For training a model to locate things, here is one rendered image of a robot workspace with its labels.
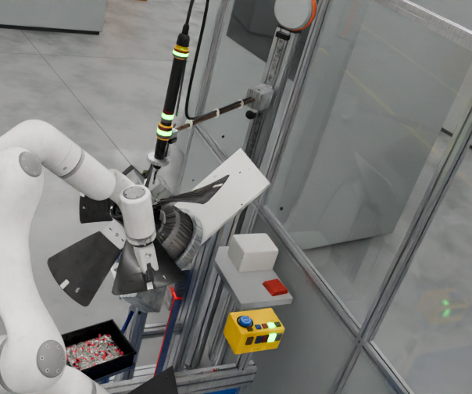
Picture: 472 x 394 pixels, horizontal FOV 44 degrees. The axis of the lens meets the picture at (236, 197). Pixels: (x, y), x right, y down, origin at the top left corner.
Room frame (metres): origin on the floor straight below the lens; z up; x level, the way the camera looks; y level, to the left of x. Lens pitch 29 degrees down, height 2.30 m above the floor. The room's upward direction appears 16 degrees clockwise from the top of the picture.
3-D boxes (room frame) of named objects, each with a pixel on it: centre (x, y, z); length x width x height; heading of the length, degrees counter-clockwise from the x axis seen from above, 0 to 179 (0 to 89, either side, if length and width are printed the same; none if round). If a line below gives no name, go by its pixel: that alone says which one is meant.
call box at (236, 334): (1.47, -0.18, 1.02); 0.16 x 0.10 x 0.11; 122
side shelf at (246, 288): (2.01, -0.14, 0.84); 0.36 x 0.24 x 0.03; 32
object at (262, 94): (2.19, 0.02, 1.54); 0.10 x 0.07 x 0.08; 157
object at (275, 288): (1.95, -0.26, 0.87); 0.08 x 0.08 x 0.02; 39
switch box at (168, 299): (1.99, 0.10, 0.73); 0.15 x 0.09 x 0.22; 122
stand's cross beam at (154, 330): (1.85, 0.15, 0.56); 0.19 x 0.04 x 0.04; 122
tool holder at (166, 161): (1.63, 0.26, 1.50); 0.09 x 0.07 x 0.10; 157
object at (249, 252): (2.09, -0.13, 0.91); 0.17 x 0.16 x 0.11; 122
